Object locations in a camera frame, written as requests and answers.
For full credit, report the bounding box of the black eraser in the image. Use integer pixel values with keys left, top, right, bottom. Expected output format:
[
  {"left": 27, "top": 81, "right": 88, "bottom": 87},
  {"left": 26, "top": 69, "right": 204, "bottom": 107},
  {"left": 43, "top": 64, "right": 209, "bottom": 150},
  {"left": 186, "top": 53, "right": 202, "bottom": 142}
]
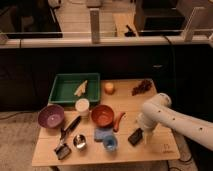
[{"left": 128, "top": 128, "right": 143, "bottom": 146}]

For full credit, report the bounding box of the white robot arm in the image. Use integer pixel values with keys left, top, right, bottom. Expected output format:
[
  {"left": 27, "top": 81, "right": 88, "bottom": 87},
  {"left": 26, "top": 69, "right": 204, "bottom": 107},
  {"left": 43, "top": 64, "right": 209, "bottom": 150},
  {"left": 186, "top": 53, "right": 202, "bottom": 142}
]
[{"left": 137, "top": 93, "right": 213, "bottom": 151}]

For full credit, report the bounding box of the orange bowl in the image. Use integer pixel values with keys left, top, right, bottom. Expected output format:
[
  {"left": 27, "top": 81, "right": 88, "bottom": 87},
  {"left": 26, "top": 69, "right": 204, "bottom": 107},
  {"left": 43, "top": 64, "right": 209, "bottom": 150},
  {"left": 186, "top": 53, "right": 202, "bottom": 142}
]
[{"left": 91, "top": 105, "right": 114, "bottom": 127}]

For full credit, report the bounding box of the purple bowl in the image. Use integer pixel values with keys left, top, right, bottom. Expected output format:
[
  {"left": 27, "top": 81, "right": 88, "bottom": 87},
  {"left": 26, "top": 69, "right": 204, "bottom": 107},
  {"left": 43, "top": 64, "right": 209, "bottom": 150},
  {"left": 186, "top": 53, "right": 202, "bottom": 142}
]
[{"left": 38, "top": 104, "right": 64, "bottom": 129}]

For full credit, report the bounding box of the red sausage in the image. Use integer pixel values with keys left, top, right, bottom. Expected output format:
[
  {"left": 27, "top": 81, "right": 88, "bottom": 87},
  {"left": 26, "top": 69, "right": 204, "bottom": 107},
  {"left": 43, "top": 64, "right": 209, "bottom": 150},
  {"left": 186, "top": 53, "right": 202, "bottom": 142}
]
[{"left": 113, "top": 112, "right": 125, "bottom": 132}]

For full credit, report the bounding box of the blue cup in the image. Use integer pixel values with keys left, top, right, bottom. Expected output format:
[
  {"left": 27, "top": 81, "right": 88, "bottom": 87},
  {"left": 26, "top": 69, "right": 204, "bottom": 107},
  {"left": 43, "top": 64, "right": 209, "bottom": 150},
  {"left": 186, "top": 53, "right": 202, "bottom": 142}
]
[{"left": 103, "top": 135, "right": 118, "bottom": 152}]

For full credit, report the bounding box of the wooden table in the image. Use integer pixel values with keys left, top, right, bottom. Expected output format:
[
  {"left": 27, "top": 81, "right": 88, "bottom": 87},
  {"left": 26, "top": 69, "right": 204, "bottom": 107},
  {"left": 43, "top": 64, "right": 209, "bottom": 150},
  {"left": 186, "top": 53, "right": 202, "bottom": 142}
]
[{"left": 32, "top": 80, "right": 180, "bottom": 166}]

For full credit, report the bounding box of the blue sponge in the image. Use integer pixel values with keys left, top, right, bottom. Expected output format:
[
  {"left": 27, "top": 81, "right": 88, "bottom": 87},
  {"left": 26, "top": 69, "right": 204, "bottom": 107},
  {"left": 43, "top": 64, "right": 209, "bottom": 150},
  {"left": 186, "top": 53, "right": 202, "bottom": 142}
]
[{"left": 94, "top": 128, "right": 113, "bottom": 142}]

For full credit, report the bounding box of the bunch of dark grapes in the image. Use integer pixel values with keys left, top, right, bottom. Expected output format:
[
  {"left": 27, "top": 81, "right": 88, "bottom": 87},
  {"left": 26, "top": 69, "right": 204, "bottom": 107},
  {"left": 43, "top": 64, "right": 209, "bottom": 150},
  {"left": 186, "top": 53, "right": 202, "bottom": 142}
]
[{"left": 132, "top": 79, "right": 152, "bottom": 96}]

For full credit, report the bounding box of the orange fruit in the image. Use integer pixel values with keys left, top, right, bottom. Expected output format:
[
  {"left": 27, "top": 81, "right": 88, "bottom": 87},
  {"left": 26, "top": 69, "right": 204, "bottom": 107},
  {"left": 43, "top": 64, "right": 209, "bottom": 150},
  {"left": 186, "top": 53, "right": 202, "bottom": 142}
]
[{"left": 104, "top": 82, "right": 115, "bottom": 95}]

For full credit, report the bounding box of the small metal cup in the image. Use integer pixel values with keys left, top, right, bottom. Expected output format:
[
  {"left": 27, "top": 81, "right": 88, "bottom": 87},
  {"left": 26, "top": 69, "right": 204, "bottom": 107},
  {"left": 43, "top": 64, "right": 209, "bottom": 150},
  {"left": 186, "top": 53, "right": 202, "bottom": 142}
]
[{"left": 73, "top": 134, "right": 86, "bottom": 150}]

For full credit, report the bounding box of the white cup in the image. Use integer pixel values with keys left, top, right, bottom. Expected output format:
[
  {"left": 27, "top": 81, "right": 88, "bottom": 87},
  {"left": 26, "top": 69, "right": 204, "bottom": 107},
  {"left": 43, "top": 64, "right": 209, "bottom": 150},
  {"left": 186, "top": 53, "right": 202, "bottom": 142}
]
[{"left": 75, "top": 98, "right": 90, "bottom": 116}]

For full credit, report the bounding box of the beige wedge in tray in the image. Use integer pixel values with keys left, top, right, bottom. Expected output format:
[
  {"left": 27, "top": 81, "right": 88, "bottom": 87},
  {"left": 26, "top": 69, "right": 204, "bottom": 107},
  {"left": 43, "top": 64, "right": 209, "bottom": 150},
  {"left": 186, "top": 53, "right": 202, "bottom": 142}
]
[{"left": 74, "top": 80, "right": 88, "bottom": 97}]

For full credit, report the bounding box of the green plastic tray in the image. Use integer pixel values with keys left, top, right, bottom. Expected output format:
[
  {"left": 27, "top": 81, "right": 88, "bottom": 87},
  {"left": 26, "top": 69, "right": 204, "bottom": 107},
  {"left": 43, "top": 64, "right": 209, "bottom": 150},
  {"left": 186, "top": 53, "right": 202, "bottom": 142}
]
[{"left": 49, "top": 73, "right": 101, "bottom": 106}]

